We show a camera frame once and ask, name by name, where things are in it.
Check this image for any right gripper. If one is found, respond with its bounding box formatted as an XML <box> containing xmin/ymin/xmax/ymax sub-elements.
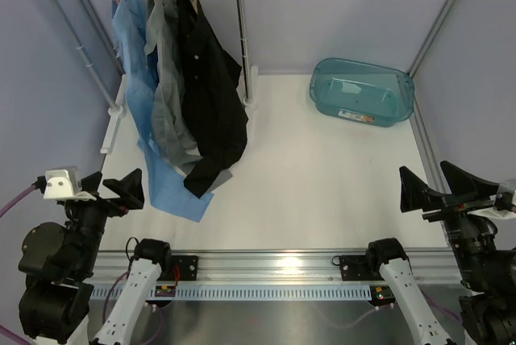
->
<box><xmin>401</xmin><ymin>159</ymin><xmax>505</xmax><ymax>289</ymax></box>

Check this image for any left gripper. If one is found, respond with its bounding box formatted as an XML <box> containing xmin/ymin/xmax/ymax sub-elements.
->
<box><xmin>68</xmin><ymin>168</ymin><xmax>144</xmax><ymax>275</ymax></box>

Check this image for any black shirt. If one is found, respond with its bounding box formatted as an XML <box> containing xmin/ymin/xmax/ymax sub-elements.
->
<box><xmin>176</xmin><ymin>0</ymin><xmax>248</xmax><ymax>197</ymax></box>

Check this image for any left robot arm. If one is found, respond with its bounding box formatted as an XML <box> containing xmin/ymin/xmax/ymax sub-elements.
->
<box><xmin>18</xmin><ymin>167</ymin><xmax>173</xmax><ymax>344</ymax></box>

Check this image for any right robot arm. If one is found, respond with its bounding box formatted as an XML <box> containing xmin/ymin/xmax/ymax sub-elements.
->
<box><xmin>364</xmin><ymin>160</ymin><xmax>515</xmax><ymax>344</ymax></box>

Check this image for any grey shirt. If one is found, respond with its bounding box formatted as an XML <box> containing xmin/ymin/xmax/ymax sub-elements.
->
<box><xmin>144</xmin><ymin>0</ymin><xmax>235</xmax><ymax>187</ymax></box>

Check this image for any blue shirt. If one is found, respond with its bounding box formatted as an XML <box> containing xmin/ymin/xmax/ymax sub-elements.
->
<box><xmin>112</xmin><ymin>0</ymin><xmax>213</xmax><ymax>222</ymax></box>

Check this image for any teal plastic basin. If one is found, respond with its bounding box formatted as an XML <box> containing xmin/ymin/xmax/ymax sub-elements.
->
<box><xmin>309</xmin><ymin>58</ymin><xmax>415</xmax><ymax>127</ymax></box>

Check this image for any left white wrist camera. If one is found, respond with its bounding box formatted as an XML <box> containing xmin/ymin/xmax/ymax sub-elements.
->
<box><xmin>44</xmin><ymin>166</ymin><xmax>96</xmax><ymax>201</ymax></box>

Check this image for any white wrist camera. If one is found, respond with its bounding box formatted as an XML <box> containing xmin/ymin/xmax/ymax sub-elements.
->
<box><xmin>471</xmin><ymin>179</ymin><xmax>515</xmax><ymax>220</ymax></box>
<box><xmin>44</xmin><ymin>166</ymin><xmax>96</xmax><ymax>201</ymax></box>

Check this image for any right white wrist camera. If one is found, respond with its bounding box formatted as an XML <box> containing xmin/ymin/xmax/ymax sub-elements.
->
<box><xmin>471</xmin><ymin>179</ymin><xmax>515</xmax><ymax>220</ymax></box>

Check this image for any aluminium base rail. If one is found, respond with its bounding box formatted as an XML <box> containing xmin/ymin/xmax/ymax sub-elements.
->
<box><xmin>89</xmin><ymin>249</ymin><xmax>460</xmax><ymax>300</ymax></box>

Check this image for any light blue cable duct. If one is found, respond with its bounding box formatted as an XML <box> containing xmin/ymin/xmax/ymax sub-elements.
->
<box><xmin>89</xmin><ymin>284</ymin><xmax>372</xmax><ymax>301</ymax></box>

